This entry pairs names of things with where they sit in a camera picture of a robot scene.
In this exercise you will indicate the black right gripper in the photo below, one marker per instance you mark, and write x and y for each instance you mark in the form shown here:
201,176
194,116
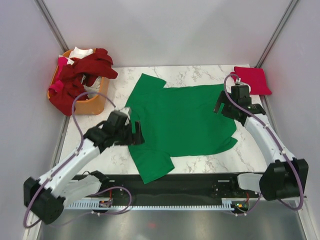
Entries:
221,99

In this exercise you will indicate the folded red t shirt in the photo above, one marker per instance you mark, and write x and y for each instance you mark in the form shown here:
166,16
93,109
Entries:
255,78

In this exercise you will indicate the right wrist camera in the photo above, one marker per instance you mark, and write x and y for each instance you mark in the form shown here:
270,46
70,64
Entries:
239,82

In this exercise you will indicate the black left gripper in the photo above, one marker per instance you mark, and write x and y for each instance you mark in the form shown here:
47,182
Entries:
133,139

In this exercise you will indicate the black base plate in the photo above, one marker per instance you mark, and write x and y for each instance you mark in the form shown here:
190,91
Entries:
174,189

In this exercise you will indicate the dark red t shirt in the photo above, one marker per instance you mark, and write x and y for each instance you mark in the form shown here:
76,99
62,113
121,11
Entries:
82,78

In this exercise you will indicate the green t shirt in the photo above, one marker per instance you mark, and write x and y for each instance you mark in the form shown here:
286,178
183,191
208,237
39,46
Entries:
176,122

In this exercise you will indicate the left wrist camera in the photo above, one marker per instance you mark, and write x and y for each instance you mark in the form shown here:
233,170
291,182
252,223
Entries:
127,112

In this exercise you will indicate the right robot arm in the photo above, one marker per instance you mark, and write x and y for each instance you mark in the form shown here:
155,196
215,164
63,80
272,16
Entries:
285,175

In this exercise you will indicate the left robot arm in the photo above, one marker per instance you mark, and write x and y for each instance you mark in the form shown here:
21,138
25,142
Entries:
49,194

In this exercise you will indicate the white t shirt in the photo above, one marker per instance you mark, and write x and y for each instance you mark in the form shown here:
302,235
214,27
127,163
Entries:
77,53

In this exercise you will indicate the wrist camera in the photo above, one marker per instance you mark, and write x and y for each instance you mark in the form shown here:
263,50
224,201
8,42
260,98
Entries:
127,112
239,82

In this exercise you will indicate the orange laundry basket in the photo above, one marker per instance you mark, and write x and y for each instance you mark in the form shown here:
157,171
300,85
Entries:
92,106

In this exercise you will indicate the white cable duct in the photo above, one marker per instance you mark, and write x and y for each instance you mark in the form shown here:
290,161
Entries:
101,205

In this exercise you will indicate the pink t shirt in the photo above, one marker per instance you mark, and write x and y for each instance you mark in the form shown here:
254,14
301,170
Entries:
57,85

